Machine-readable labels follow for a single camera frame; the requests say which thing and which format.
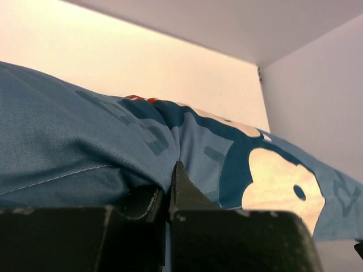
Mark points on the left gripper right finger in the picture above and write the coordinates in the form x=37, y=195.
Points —
x=205, y=237

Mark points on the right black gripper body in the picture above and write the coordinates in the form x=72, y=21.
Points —
x=359, y=248

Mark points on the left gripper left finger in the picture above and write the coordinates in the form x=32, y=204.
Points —
x=125, y=236

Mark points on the blue cartoon print pillowcase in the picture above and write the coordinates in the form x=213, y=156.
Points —
x=63, y=145

